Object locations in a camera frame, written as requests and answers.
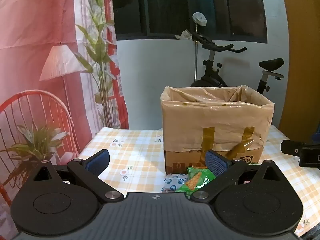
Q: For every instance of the dark window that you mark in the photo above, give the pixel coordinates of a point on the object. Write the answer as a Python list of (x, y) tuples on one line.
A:
[(175, 7)]

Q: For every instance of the blue and white snack packet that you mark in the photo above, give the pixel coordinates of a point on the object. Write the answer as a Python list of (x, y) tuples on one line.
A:
[(172, 183)]

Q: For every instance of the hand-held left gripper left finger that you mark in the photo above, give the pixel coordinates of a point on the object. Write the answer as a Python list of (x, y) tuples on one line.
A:
[(98, 163)]

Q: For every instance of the printed wall cloth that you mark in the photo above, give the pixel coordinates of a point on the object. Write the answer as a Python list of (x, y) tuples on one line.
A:
[(50, 80)]

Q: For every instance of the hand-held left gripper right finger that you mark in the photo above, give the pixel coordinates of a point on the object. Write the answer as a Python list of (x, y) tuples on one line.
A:
[(215, 163)]

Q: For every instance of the cardboard box with plastic liner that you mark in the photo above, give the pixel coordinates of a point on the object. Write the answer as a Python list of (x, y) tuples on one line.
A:
[(215, 120)]

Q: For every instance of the crumpled white cloth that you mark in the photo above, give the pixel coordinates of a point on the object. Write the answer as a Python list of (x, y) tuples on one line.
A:
[(184, 35)]

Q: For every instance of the green snack packet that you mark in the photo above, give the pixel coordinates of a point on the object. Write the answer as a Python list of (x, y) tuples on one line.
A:
[(197, 178)]

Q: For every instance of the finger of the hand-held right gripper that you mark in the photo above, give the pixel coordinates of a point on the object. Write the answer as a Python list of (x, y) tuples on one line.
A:
[(291, 148)]

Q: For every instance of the checked floral tablecloth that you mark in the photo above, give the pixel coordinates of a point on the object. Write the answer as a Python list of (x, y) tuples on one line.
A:
[(140, 150)]

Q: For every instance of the black exercise bike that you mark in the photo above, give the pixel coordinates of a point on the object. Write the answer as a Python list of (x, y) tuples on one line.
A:
[(212, 70)]

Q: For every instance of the brown wooden door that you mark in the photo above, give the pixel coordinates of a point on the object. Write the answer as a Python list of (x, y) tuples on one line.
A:
[(302, 67)]

